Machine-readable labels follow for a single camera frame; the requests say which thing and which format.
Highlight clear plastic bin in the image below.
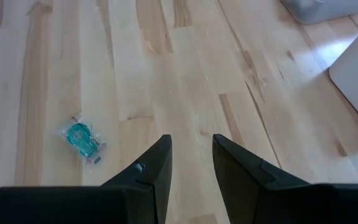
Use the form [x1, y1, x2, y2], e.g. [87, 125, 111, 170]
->
[280, 0, 358, 26]

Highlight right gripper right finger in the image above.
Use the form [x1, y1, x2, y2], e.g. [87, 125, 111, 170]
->
[212, 134, 358, 224]

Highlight teal candy in clear wrapper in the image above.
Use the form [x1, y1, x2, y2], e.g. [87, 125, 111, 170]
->
[54, 115, 108, 166]

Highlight white plastic bin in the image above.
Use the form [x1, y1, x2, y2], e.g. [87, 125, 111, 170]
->
[328, 17, 358, 135]

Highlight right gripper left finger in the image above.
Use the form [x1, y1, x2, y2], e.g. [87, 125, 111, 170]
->
[0, 134, 173, 224]

